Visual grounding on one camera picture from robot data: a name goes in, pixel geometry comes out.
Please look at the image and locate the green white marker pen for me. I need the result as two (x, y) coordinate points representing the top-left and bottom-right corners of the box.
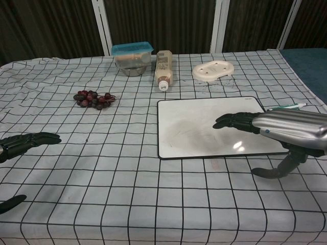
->
(267, 103), (307, 111)

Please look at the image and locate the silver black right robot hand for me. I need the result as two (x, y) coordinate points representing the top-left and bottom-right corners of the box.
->
(213, 109), (327, 179)

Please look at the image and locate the white black checked tablecloth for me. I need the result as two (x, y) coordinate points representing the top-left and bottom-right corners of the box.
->
(0, 48), (327, 245)

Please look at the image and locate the dark red grape bunch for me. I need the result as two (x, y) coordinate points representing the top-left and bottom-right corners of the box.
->
(73, 90), (116, 110)

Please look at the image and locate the beige squeeze bottle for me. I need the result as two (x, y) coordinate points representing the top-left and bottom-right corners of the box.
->
(154, 50), (173, 92)

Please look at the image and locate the blue table pad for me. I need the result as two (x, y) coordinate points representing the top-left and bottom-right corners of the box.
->
(279, 47), (327, 105)

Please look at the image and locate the white frame post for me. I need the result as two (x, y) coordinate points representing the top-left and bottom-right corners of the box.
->
(277, 0), (304, 51)
(92, 0), (113, 56)
(209, 0), (230, 54)

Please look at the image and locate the cream oval soap dish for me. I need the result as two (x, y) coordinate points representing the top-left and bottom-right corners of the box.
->
(192, 60), (235, 83)

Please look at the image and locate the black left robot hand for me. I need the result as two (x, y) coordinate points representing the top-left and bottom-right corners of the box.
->
(0, 132), (62, 215)

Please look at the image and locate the white drawing board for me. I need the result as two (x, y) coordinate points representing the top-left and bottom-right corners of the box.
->
(156, 96), (291, 161)

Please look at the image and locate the small steel bowl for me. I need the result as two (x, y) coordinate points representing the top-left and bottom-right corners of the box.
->
(119, 65), (148, 77)

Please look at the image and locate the clear container with blue lid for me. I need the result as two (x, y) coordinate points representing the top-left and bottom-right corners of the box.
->
(111, 41), (153, 71)

